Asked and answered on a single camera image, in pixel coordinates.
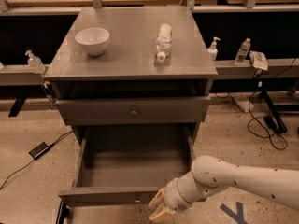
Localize black cable right floor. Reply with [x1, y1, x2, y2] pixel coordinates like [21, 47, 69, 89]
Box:
[247, 58, 299, 151]

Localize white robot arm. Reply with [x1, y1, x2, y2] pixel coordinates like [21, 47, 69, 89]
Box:
[148, 156, 299, 223]

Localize black power adapter with cable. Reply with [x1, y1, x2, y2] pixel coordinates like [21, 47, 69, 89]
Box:
[0, 131, 72, 189]

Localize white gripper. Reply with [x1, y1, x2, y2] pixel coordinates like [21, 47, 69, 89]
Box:
[148, 178, 192, 223]

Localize grey drawer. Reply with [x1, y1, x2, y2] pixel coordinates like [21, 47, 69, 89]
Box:
[59, 123, 194, 207]
[56, 96, 210, 126]

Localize white ceramic bowl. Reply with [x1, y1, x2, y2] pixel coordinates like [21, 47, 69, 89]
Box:
[75, 27, 110, 56]

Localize clear plastic water bottle lying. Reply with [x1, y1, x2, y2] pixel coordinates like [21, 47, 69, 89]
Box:
[156, 23, 172, 63]

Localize black object floor bottom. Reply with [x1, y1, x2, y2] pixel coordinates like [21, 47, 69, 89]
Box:
[55, 201, 69, 224]

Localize grey wooden drawer cabinet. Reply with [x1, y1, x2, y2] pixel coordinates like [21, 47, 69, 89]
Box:
[45, 7, 217, 139]

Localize blue tape floor mark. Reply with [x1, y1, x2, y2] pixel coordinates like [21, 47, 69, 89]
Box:
[220, 202, 248, 224]

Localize clear pump bottle left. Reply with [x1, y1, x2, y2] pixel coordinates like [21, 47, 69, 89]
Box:
[25, 50, 46, 74]

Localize clear upright water bottle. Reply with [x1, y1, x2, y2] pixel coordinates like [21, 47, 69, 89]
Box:
[235, 38, 251, 65]

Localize white pump dispenser bottle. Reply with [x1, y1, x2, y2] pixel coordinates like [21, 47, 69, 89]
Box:
[207, 36, 220, 61]

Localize white wipes packet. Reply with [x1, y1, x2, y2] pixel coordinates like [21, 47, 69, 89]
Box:
[249, 51, 268, 71]

